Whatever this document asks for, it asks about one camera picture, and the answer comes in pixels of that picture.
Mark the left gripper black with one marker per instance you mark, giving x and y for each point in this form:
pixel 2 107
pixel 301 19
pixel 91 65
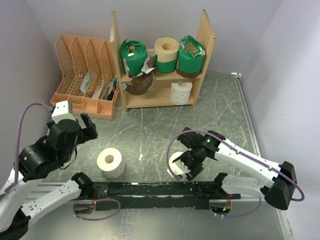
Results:
pixel 90 132

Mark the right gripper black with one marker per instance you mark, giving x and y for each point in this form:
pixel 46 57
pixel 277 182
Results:
pixel 193 173

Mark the white paper roll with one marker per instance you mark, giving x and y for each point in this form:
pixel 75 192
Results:
pixel 173 158
pixel 110 162
pixel 180 92

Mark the brown green paper roll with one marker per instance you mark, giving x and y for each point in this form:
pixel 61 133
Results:
pixel 162 60

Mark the green brown roll torn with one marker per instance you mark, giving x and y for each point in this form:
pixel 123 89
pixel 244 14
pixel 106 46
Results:
pixel 190 57

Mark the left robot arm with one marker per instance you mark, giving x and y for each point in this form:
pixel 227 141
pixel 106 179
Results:
pixel 36 161

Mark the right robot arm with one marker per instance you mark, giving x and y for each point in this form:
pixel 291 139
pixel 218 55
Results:
pixel 275 182

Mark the wooden shelf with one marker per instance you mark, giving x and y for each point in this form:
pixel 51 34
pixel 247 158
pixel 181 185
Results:
pixel 159 95

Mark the items in organizer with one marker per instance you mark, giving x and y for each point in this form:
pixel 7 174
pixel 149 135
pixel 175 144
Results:
pixel 102 91

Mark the orange file organizer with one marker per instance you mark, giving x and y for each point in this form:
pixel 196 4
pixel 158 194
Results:
pixel 78 55

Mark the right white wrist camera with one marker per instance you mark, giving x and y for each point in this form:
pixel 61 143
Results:
pixel 180 170

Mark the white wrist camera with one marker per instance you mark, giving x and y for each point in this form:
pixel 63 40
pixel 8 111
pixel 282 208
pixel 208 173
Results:
pixel 63 110
pixel 180 170

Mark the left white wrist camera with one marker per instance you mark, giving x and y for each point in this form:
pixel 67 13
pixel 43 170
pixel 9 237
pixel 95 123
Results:
pixel 63 110

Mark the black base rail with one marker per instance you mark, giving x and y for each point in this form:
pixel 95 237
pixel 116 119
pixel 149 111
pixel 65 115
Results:
pixel 149 195

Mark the aluminium frame rail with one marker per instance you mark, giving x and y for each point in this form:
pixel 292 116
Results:
pixel 142 136

